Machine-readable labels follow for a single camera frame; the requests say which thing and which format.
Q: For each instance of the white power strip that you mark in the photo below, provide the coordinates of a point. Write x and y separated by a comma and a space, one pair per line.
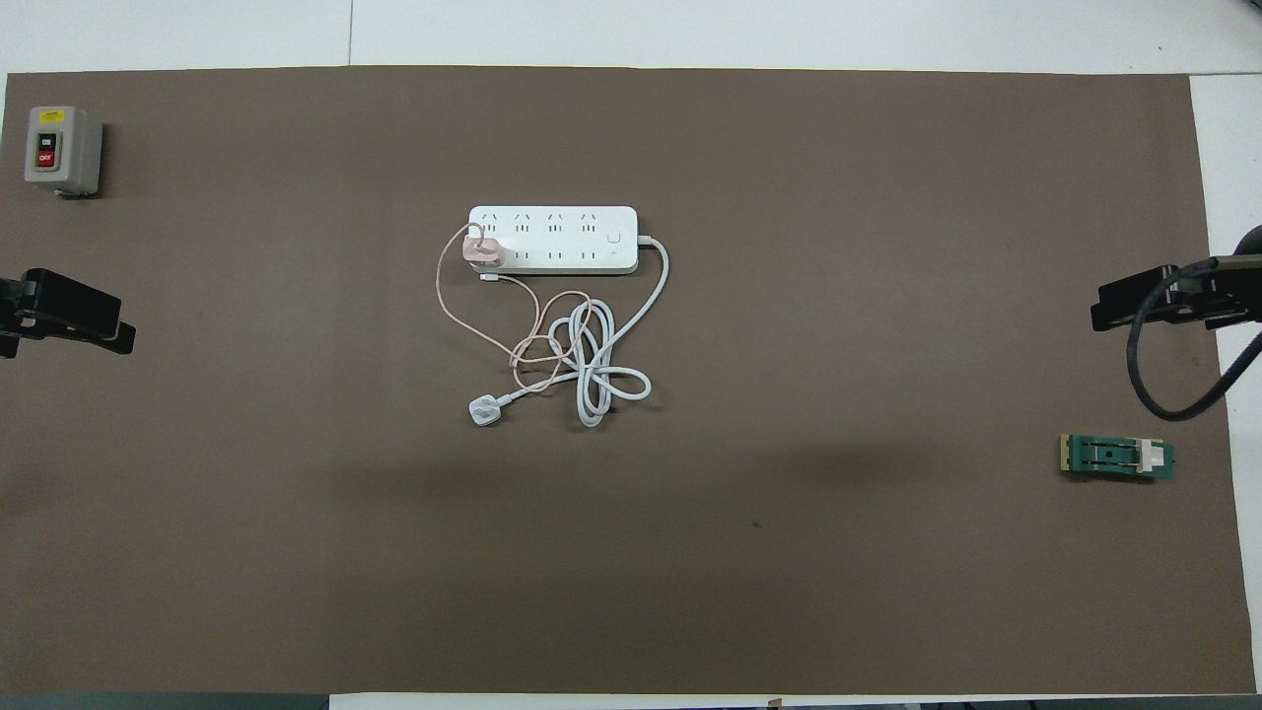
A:
562, 239

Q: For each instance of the pink USB charger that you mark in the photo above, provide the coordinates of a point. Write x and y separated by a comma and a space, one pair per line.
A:
486, 252

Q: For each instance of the grey on-off switch box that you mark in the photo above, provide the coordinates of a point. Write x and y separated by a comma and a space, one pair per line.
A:
79, 148

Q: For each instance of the green knife switch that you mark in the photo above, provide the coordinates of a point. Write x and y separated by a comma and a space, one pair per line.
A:
1109, 457

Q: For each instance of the brown table mat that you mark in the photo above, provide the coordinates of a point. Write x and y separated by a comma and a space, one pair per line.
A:
690, 552

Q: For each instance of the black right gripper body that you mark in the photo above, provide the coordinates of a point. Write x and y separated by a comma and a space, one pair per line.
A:
1250, 281

